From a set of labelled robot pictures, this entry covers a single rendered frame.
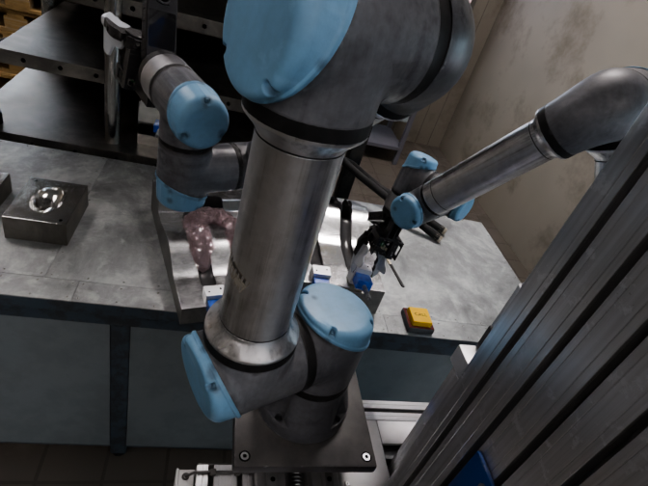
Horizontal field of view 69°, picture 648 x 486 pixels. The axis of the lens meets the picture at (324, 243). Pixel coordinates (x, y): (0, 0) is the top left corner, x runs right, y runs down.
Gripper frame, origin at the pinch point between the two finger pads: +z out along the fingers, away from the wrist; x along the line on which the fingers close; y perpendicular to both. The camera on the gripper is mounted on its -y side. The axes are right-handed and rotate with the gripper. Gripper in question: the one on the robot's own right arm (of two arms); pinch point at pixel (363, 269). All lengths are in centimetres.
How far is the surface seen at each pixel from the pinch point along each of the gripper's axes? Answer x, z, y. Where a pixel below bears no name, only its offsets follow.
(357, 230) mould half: 3.7, -0.5, -23.5
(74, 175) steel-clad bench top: -84, 19, -48
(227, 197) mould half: -37.7, 4.0, -30.6
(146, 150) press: -67, 15, -75
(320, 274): -11.3, 4.1, 1.2
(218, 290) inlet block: -36.7, 12.1, 7.7
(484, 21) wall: 161, -99, -329
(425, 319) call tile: 22.7, 7.9, 5.1
